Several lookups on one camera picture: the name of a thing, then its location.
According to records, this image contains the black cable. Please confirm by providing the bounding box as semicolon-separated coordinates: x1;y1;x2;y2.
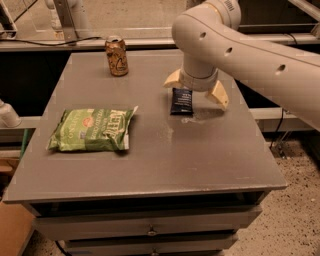
0;36;104;47

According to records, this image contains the gold drink can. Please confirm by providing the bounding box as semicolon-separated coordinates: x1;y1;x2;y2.
105;35;129;77

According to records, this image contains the white pipe end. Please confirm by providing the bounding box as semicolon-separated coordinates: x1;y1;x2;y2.
0;99;21;128

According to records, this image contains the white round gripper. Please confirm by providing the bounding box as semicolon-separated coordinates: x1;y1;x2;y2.
164;69;229;111

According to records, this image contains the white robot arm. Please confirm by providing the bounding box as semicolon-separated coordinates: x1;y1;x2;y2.
164;0;320;130

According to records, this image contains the dark blue snack bar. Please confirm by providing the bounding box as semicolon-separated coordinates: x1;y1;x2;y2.
170;88;193;115

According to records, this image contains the grey drawer cabinet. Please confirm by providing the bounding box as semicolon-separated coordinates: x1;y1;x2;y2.
4;50;286;256

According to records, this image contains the green chip bag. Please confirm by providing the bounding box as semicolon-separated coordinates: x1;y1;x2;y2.
47;107;138;152

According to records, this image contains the grey metal bracket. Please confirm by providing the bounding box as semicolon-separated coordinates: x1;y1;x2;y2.
53;0;78;45

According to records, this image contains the brown cardboard box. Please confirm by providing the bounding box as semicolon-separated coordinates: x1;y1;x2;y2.
0;202;34;256

